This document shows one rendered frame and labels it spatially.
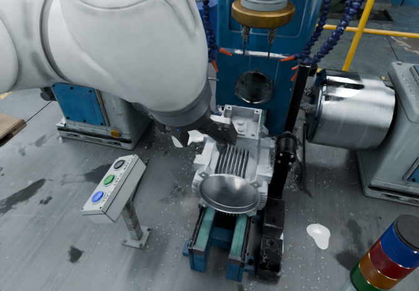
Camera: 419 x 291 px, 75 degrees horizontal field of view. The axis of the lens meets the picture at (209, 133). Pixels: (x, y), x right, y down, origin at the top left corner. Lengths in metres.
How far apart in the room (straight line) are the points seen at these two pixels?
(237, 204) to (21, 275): 0.62
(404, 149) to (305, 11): 0.54
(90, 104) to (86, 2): 0.87
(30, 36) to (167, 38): 0.13
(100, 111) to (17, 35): 0.79
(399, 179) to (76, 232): 1.02
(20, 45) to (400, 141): 0.89
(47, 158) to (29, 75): 0.95
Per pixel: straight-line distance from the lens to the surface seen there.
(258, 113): 0.73
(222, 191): 0.79
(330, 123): 0.88
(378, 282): 0.60
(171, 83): 0.25
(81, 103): 1.08
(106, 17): 0.20
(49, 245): 0.99
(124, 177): 0.69
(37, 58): 0.30
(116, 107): 1.02
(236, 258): 0.72
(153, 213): 0.94
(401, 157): 0.98
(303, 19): 1.09
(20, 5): 0.30
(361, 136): 0.92
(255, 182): 0.64
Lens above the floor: 1.59
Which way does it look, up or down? 42 degrees down
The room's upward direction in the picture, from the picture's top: straight up
